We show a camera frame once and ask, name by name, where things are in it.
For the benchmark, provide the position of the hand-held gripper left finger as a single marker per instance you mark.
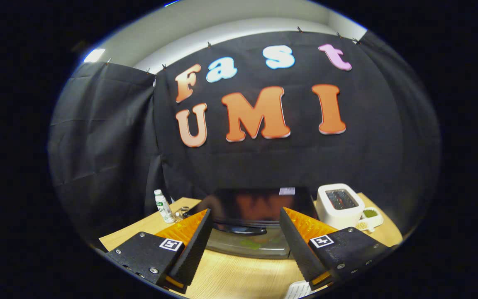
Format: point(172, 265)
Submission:
point(193, 253)

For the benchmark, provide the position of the black backdrop cloth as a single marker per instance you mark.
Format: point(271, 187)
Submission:
point(110, 145)

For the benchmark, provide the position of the white food tray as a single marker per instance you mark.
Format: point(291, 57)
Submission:
point(299, 290)

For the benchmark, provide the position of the white toaster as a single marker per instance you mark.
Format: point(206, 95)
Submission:
point(334, 216)

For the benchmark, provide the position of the white divided bean dish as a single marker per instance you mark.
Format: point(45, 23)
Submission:
point(371, 216)

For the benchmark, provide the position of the black toaster oven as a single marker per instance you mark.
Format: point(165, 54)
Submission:
point(247, 207)

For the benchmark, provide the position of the small ceiling light panel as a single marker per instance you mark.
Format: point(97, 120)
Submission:
point(93, 56)

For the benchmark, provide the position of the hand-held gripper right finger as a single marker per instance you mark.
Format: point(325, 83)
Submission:
point(299, 249)

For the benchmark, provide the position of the white bottle green label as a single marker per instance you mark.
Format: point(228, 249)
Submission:
point(163, 207)

